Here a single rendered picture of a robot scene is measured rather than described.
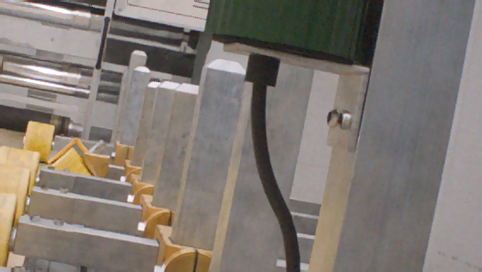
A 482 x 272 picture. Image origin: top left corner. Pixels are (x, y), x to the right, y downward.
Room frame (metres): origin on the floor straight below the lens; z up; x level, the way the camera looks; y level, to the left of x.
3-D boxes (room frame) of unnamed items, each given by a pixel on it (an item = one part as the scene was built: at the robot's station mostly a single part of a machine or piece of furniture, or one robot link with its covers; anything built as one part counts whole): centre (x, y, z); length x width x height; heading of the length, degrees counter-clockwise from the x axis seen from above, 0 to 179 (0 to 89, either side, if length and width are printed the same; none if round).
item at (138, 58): (2.37, 0.21, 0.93); 0.04 x 0.04 x 0.48; 8
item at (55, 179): (1.43, 0.02, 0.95); 0.50 x 0.04 x 0.04; 98
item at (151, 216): (1.16, 0.04, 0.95); 0.14 x 0.06 x 0.05; 8
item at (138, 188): (1.41, 0.08, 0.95); 0.14 x 0.06 x 0.05; 8
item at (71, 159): (1.65, 0.23, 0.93); 0.09 x 0.08 x 0.09; 98
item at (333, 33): (0.39, -0.02, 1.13); 0.06 x 0.06 x 0.02
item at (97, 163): (1.66, 0.21, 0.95); 0.10 x 0.04 x 0.10; 98
